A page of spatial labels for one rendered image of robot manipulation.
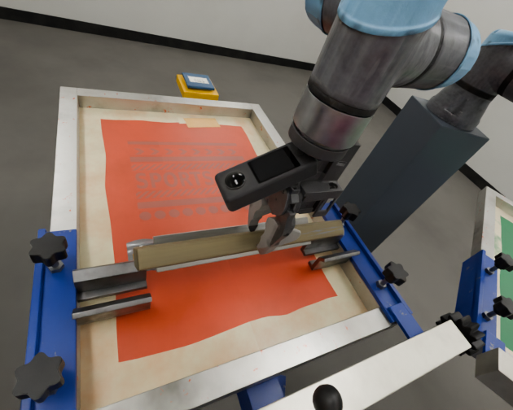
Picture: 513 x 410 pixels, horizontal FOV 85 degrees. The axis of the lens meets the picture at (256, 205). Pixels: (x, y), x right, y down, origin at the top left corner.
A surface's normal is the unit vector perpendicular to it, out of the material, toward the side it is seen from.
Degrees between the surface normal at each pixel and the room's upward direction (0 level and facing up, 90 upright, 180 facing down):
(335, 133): 90
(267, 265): 0
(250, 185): 28
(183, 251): 35
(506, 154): 90
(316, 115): 89
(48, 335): 0
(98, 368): 0
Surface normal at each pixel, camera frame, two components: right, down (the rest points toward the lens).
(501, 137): -0.89, 0.08
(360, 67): -0.36, 0.59
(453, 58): 0.56, 0.54
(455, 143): 0.08, 0.74
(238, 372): 0.29, -0.66
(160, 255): 0.44, -0.11
